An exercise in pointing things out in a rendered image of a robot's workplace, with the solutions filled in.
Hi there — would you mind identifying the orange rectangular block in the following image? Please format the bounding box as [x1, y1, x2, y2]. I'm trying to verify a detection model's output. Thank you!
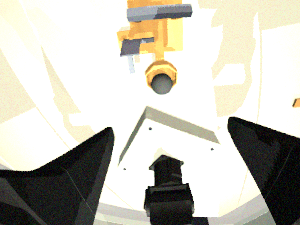
[292, 99, 300, 107]

